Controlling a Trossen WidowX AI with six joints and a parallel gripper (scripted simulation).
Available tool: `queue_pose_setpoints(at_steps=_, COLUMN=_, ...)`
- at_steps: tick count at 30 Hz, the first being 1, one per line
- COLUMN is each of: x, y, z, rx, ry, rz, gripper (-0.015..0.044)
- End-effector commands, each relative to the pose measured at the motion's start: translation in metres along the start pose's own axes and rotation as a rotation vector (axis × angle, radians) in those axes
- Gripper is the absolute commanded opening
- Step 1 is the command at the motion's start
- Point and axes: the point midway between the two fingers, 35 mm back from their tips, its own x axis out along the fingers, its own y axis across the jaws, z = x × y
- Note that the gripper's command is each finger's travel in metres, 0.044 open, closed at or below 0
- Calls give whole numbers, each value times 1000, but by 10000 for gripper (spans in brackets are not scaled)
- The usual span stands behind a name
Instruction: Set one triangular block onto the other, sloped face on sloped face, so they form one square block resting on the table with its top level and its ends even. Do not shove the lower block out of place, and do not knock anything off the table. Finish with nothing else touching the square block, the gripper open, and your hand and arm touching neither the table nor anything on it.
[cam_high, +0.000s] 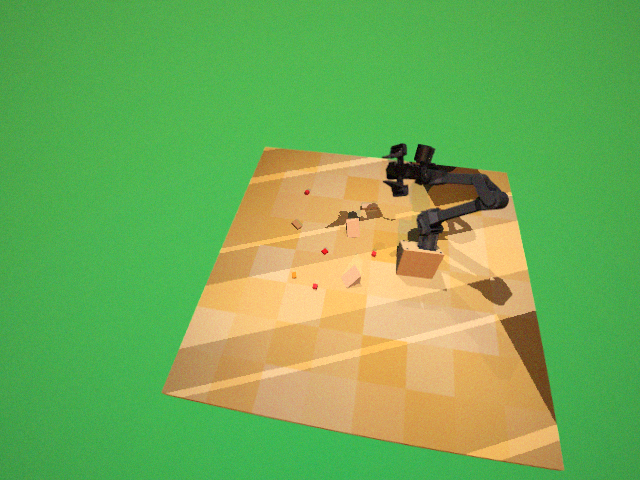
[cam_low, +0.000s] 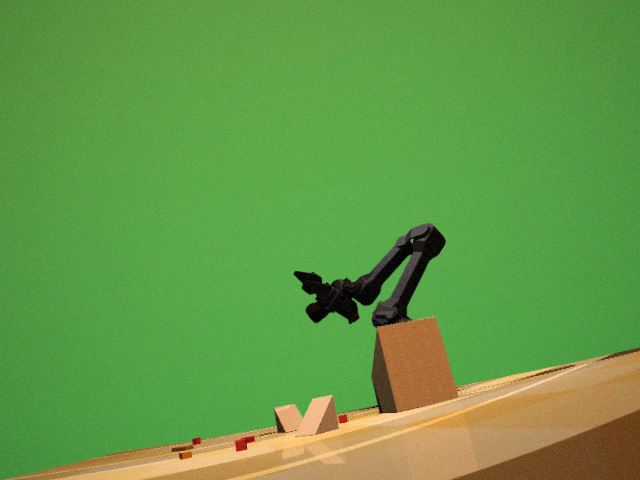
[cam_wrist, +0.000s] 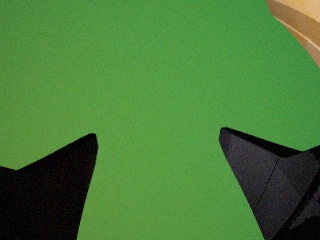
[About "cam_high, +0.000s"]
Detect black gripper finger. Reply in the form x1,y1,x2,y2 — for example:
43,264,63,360
382,148,402,159
383,180,404,192

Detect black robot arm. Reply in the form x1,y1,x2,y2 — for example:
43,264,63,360
414,144,509,251

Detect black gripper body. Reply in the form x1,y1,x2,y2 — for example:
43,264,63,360
390,143,419,197

